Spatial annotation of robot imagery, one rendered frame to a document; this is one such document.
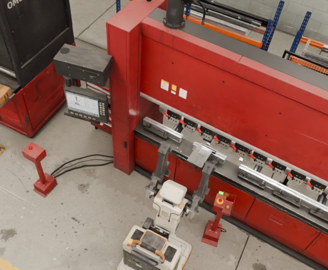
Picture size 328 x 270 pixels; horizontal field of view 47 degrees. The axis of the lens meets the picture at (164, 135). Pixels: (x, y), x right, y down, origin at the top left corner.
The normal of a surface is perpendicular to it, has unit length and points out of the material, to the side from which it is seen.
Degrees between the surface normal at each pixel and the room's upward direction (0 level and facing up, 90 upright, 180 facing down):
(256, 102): 90
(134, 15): 0
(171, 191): 48
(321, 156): 90
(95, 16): 0
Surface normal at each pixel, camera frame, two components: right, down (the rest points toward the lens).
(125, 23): 0.07, -0.62
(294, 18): -0.45, 0.67
